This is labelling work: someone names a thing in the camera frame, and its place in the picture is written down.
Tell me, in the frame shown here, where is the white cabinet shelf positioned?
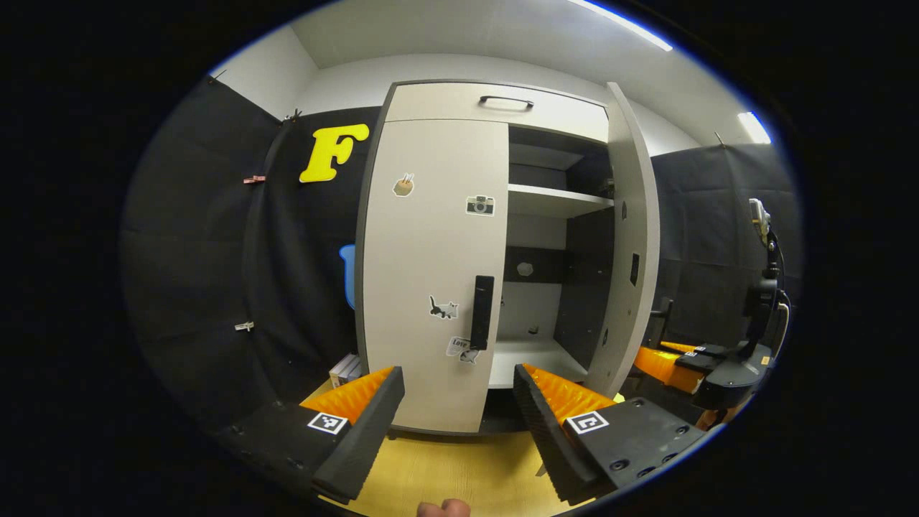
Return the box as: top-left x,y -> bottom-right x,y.
508,183 -> 615,218

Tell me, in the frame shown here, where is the small white box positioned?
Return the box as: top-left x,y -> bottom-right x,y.
329,353 -> 363,388

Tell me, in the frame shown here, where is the long ceiling light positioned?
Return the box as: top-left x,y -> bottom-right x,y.
571,0 -> 673,52

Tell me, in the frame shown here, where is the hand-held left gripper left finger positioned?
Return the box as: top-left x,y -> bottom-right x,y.
212,366 -> 406,505

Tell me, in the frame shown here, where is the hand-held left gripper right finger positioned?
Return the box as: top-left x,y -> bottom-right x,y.
512,363 -> 712,507

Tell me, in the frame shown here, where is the black backdrop cloth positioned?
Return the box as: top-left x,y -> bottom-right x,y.
121,74 -> 385,432
625,142 -> 803,381

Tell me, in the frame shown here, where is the white double-door shoe cabinet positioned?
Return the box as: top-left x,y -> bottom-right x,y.
354,79 -> 661,439

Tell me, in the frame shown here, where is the short ceiling light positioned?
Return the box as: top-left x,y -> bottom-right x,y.
738,111 -> 773,144

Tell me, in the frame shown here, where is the white cabinet door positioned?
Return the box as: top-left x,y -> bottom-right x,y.
585,81 -> 661,399
357,118 -> 510,435

